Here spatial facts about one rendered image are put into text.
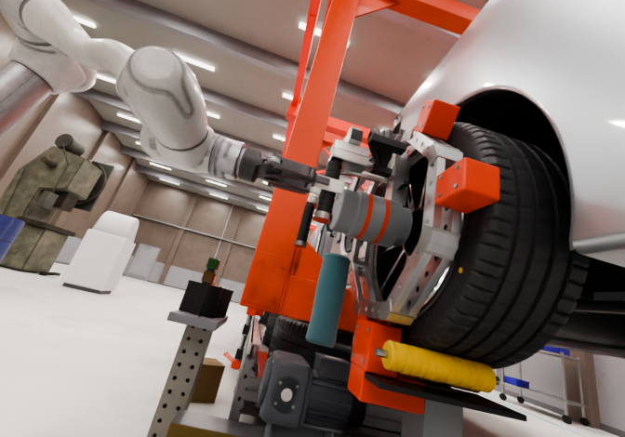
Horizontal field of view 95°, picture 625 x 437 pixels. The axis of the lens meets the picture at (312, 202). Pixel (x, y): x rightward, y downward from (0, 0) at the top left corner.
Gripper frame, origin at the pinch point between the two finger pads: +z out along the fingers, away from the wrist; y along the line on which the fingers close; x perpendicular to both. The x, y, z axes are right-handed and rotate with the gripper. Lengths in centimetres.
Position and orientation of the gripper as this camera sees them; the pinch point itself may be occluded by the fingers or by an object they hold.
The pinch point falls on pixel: (327, 187)
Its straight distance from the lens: 66.9
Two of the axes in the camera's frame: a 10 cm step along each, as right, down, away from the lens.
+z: 9.6, 2.7, 1.0
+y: 1.9, -3.1, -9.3
